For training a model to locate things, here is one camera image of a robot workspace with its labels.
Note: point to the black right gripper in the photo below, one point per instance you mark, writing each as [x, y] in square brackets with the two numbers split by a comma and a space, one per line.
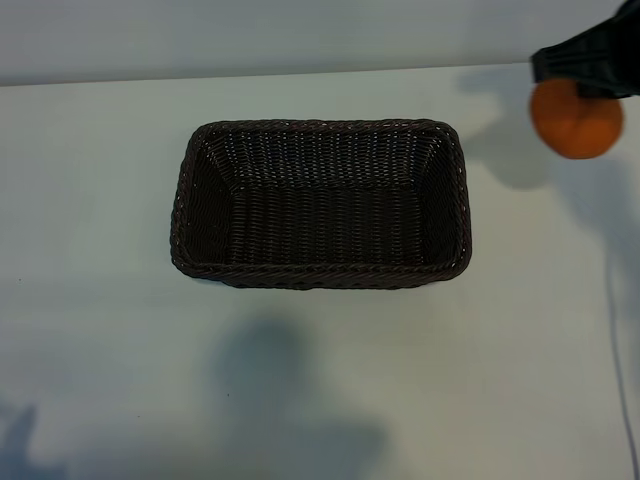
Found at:
[625, 40]

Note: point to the orange fruit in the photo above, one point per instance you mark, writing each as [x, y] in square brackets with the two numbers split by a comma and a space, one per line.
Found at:
[575, 125]

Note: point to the dark brown wicker basket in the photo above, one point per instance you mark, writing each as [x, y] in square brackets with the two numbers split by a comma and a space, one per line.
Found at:
[325, 220]

